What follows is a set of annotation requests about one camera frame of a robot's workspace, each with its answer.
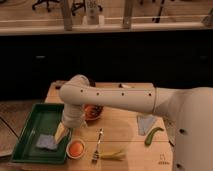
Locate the silver fork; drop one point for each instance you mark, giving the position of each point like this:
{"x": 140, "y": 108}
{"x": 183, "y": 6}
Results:
{"x": 95, "y": 156}

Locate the light blue cloth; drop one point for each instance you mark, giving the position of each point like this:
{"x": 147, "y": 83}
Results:
{"x": 145, "y": 123}

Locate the yellow banana peel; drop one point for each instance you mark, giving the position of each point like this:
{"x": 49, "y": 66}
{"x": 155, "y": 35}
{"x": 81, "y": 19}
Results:
{"x": 113, "y": 155}

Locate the blue sponge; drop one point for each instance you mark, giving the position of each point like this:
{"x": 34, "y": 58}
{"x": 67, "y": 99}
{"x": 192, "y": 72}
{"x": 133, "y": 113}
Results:
{"x": 46, "y": 142}

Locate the orange apple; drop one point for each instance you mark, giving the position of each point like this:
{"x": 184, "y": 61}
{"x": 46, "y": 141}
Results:
{"x": 76, "y": 148}

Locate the black handled utensil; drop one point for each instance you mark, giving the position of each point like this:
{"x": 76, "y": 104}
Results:
{"x": 124, "y": 86}

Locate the orange rimmed plate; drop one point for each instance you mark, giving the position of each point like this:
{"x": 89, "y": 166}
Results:
{"x": 92, "y": 112}

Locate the black and wood block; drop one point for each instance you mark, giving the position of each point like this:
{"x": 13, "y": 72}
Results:
{"x": 59, "y": 84}

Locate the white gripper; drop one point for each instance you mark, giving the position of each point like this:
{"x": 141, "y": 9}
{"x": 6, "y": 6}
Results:
{"x": 72, "y": 117}

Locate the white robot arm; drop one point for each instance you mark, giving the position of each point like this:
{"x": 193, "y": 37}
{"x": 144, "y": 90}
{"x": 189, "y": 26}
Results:
{"x": 190, "y": 109}

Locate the green chili pepper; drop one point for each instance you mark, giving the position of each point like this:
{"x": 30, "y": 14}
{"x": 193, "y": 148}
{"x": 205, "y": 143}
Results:
{"x": 150, "y": 136}

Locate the green plastic tray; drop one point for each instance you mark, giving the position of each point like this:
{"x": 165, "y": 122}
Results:
{"x": 42, "y": 120}

